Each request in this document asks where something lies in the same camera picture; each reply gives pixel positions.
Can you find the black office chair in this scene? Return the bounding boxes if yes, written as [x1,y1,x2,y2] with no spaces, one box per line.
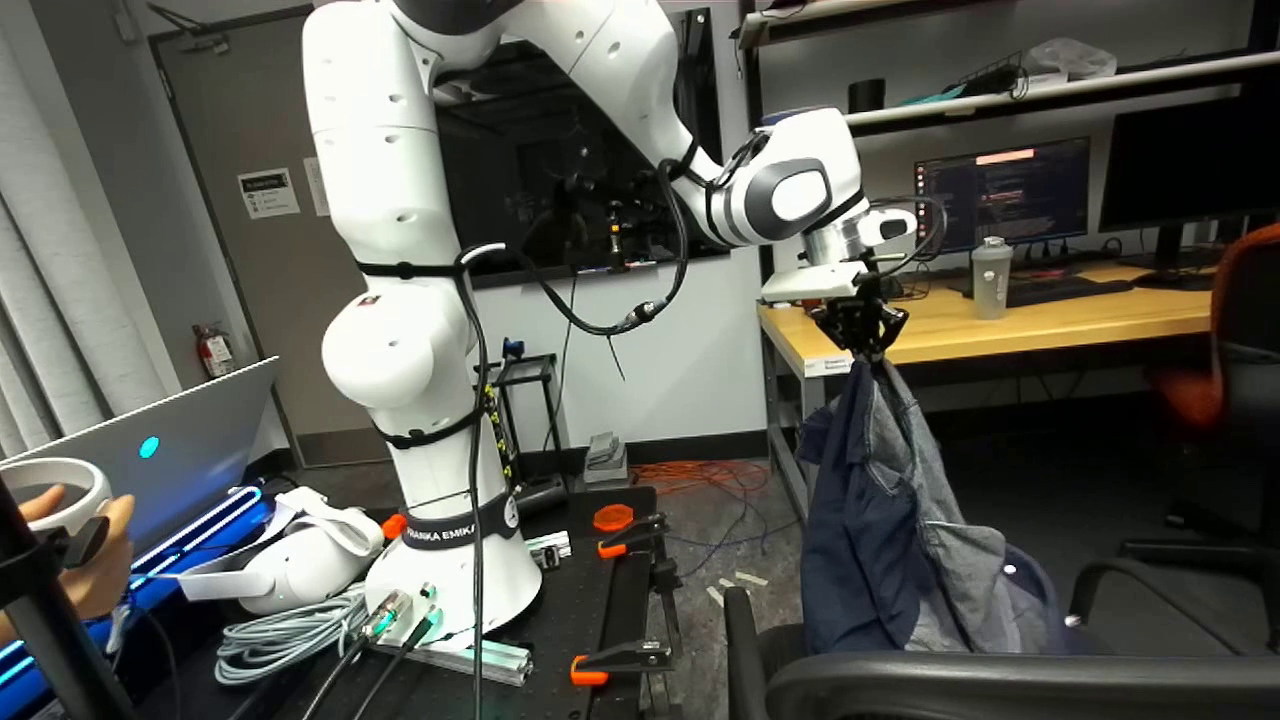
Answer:
[721,551,1280,720]

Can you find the tangled floor cables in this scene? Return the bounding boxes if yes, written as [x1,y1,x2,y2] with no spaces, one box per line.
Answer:
[636,455,777,591]

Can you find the large black monitor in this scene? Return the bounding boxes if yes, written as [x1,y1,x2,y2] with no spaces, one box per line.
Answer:
[1096,93,1280,271]

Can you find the wooden desk grey legs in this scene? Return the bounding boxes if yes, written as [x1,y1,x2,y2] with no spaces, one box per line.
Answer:
[754,271,1280,534]

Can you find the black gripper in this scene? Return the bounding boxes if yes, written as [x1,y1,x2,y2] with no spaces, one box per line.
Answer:
[813,293,912,380]

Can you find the white VR headset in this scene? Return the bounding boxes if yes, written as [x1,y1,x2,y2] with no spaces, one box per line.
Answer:
[176,482,392,620]

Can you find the white ring VR controller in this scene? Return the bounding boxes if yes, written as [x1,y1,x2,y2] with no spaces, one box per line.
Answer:
[0,450,119,573]

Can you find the grey wall shelf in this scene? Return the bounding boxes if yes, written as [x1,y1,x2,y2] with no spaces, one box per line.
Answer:
[804,45,1280,142]

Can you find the black tripod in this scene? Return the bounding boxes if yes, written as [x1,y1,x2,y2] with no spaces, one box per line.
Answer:
[0,477,137,720]

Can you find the black wall monitor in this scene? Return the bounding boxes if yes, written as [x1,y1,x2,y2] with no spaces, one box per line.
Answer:
[435,10,735,282]

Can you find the small lit computer monitor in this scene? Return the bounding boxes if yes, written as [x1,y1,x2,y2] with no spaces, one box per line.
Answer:
[906,137,1096,255]

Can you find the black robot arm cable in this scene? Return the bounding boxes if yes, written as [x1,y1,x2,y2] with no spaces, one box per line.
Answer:
[450,122,770,720]

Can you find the black metal stool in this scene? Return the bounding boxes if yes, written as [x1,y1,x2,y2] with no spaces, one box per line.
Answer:
[483,352,570,465]

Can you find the clear water bottle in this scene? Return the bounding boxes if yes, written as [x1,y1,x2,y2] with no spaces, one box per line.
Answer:
[966,231,1018,322]

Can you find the orange black clamp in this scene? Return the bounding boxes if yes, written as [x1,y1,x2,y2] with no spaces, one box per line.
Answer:
[586,501,642,564]
[565,635,681,694]

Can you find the silver laptop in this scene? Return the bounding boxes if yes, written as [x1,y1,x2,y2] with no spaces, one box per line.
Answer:
[0,352,287,564]

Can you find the clear plastic container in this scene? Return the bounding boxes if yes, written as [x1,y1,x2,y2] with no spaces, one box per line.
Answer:
[1012,34,1120,96]

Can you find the blue plastic case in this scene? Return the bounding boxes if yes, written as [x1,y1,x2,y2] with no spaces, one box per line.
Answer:
[0,482,279,720]

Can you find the teal plastic tool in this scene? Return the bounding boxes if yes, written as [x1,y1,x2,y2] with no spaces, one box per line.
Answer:
[358,584,537,690]

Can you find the grey door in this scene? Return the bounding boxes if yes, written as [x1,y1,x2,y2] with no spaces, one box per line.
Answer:
[146,3,392,442]

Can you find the grey coiled cable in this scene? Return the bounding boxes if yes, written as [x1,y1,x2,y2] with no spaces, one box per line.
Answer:
[212,587,376,690]

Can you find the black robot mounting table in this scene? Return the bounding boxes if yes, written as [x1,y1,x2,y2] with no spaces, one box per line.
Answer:
[130,482,664,720]

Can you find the orange office chair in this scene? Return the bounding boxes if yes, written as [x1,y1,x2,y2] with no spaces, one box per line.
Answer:
[1151,214,1280,442]

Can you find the person's hand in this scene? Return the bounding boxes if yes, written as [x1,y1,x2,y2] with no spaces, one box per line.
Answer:
[0,479,141,646]

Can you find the blue denim jacket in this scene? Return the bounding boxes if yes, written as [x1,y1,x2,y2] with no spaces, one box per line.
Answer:
[790,352,1077,658]

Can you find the white door notice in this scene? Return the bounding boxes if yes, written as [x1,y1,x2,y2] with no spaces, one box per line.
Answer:
[235,164,303,225]

